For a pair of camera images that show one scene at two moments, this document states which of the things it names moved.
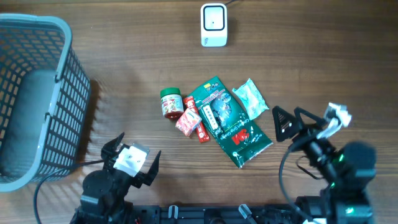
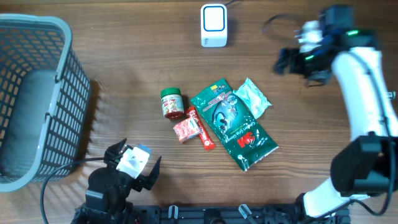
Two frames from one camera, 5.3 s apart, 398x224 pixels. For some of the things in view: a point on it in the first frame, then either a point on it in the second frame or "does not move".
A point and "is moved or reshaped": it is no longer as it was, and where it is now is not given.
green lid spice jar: (172, 102) does not move
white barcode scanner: (214, 25) does not move
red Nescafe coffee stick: (202, 134) is moved or reshaped
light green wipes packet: (252, 99) does not move
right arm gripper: (306, 133) -> (298, 64)
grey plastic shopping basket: (45, 93) does not move
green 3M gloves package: (240, 135) is moved or reshaped
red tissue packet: (188, 122) is moved or reshaped
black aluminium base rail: (280, 214) does not move
